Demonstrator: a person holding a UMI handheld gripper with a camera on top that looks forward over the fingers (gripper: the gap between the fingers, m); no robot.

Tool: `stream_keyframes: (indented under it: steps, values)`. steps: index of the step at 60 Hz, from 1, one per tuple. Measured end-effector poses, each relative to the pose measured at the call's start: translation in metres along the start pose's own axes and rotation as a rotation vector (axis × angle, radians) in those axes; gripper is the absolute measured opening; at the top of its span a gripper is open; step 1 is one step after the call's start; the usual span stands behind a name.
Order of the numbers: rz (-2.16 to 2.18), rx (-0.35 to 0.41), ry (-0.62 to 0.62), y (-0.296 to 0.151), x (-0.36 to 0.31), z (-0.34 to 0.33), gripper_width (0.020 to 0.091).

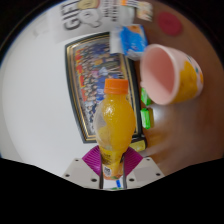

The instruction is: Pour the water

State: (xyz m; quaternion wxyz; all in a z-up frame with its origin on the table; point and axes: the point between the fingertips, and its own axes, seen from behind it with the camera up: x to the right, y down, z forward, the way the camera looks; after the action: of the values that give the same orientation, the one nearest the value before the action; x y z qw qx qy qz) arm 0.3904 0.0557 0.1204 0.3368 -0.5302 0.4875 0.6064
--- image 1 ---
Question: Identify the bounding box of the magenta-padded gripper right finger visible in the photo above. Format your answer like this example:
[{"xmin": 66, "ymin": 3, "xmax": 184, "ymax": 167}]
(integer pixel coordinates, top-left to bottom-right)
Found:
[{"xmin": 121, "ymin": 146, "xmax": 165, "ymax": 189}]

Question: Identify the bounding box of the white paper gift bag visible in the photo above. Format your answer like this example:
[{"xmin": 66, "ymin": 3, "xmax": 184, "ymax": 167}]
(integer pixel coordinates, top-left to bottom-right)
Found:
[{"xmin": 49, "ymin": 0, "xmax": 136, "ymax": 44}]

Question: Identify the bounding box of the flat round red coaster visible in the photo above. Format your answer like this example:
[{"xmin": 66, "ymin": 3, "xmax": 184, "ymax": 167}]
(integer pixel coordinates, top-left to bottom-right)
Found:
[{"xmin": 156, "ymin": 11, "xmax": 184, "ymax": 37}]

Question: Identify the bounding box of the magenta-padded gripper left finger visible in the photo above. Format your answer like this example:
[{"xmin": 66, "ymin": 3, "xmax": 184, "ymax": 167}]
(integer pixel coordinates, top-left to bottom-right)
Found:
[{"xmin": 61, "ymin": 145, "xmax": 103, "ymax": 189}]

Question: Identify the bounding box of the small printed snack pack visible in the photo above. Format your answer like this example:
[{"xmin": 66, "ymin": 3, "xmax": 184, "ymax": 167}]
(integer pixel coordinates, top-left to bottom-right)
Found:
[{"xmin": 134, "ymin": 0, "xmax": 154, "ymax": 23}]

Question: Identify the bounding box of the orange juice bottle orange cap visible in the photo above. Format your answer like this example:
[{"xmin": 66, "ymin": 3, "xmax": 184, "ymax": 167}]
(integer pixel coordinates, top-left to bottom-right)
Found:
[{"xmin": 93, "ymin": 78, "xmax": 137, "ymax": 181}]

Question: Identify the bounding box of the blue tissue pack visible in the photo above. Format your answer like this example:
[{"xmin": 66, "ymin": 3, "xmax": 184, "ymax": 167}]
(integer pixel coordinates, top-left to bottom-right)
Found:
[{"xmin": 109, "ymin": 23, "xmax": 149, "ymax": 62}]

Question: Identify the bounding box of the pink mug yellow print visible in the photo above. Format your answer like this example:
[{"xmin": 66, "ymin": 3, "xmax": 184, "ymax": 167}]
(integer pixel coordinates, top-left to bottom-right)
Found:
[{"xmin": 139, "ymin": 43, "xmax": 205, "ymax": 106}]

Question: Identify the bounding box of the framed group photo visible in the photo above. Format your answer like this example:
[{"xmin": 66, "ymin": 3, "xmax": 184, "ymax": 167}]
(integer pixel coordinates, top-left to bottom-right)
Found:
[{"xmin": 64, "ymin": 31, "xmax": 148, "ymax": 144}]

